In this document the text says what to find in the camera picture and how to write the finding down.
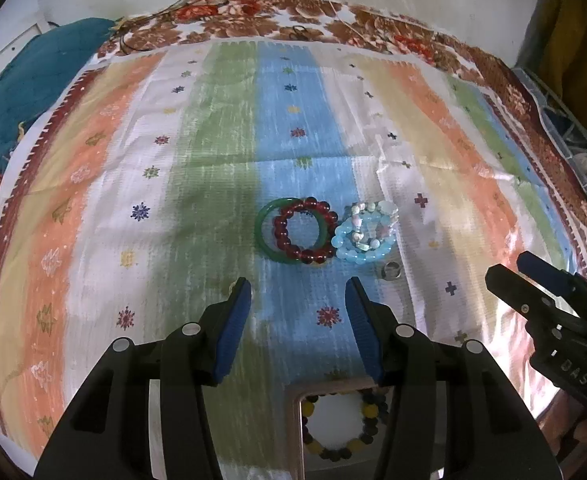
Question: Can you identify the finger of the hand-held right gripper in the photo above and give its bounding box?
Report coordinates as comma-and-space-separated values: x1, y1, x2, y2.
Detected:
485, 263, 581, 332
517, 251, 587, 317

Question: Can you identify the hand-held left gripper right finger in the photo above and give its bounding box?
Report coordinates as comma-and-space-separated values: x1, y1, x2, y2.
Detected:
345, 276, 561, 480

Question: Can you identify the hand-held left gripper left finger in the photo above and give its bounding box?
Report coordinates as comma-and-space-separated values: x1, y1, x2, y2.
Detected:
33, 277, 252, 480

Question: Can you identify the light blue bead bracelet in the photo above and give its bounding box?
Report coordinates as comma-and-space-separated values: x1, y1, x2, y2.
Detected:
332, 208, 399, 263

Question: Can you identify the green jade bangle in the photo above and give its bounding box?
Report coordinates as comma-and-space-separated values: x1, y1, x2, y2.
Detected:
256, 198, 324, 264

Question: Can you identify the dark red bead bracelet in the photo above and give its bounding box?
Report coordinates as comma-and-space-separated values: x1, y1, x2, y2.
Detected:
272, 196, 341, 264

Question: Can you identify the white pastel bead bracelet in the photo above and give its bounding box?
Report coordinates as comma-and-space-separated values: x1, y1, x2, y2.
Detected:
351, 200, 401, 252

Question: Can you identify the square jewelry tray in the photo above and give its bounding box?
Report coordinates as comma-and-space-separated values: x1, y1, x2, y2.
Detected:
286, 379, 399, 480

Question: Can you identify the clear plastic basket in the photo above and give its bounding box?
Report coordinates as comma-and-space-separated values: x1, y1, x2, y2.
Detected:
513, 65, 587, 211

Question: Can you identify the mustard yellow garment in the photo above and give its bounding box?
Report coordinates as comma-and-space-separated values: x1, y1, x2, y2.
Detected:
528, 0, 587, 121

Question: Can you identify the brown floral blanket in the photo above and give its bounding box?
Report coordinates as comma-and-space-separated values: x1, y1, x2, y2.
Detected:
0, 0, 587, 456

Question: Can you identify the teal cloth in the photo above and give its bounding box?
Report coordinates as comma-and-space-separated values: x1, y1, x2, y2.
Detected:
0, 17, 119, 181

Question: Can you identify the white panel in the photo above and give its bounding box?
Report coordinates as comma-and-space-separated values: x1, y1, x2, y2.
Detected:
0, 10, 49, 96

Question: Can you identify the yellow and black bead bracelet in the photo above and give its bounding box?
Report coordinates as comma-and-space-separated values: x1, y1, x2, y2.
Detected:
301, 391, 390, 463

